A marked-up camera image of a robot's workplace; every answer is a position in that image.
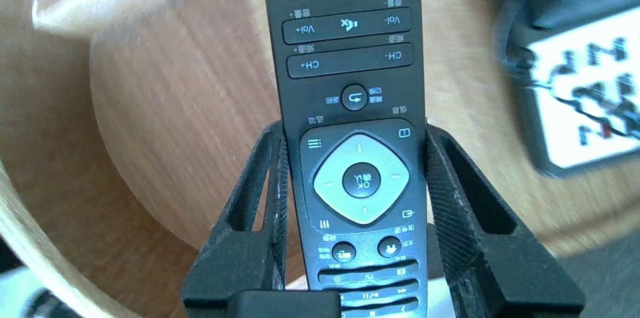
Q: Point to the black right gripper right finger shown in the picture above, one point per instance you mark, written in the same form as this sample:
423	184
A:
500	268

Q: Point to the black tv remote control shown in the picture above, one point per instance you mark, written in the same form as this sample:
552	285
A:
350	58

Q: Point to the round wooden bedside table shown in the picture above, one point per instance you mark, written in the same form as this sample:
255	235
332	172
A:
200	108

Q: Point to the black and white telephone base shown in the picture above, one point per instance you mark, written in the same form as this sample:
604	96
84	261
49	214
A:
565	153

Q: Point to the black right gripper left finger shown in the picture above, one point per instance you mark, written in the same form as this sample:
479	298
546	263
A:
240	258

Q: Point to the round wooden side table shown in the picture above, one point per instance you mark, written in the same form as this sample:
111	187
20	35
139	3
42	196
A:
50	133

